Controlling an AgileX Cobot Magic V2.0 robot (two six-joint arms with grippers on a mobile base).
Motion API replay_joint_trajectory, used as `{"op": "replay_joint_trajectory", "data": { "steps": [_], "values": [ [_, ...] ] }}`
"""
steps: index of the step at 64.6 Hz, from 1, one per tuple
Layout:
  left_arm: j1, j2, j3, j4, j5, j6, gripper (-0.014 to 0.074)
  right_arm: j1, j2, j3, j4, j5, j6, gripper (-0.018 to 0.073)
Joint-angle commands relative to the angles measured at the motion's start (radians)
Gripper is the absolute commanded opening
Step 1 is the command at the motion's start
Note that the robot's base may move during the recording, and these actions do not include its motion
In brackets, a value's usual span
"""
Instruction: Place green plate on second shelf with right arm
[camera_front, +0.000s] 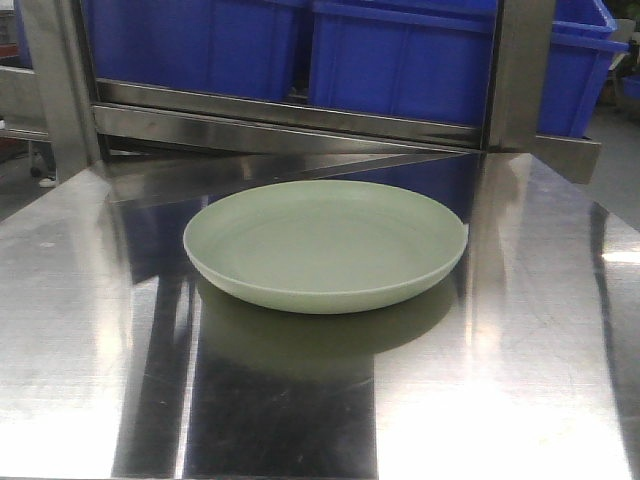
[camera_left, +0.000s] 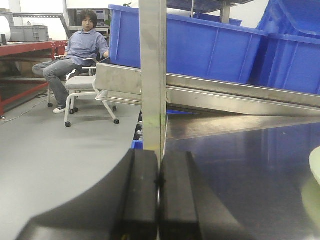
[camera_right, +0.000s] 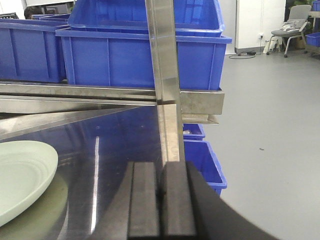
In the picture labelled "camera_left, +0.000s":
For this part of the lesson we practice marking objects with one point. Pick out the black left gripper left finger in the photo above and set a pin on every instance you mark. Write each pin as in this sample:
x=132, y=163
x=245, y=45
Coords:
x=121, y=206

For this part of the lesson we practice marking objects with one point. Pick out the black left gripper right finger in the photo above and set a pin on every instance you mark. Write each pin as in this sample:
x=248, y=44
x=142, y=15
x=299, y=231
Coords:
x=189, y=209

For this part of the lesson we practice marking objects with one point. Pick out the pale green plate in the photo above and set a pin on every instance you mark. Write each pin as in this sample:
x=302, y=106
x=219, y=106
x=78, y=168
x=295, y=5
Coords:
x=310, y=191

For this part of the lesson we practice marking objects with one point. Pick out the white rolling chair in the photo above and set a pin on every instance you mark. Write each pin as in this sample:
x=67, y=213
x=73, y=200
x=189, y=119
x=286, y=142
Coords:
x=84, y=85

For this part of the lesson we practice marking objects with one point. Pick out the large blue plastic bin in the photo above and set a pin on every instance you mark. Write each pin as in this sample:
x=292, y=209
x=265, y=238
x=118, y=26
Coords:
x=195, y=47

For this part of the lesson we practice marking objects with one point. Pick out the seated person blue shirt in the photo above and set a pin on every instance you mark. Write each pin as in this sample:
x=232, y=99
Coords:
x=82, y=46

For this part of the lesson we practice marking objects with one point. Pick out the red metal workbench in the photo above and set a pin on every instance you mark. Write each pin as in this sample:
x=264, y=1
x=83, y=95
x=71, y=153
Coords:
x=17, y=82

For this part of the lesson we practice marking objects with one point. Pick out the grey storage crate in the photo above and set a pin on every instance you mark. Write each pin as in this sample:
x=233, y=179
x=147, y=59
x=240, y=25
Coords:
x=33, y=33

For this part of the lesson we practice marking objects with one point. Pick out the blue plastic bin right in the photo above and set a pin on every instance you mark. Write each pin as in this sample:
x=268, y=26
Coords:
x=289, y=56

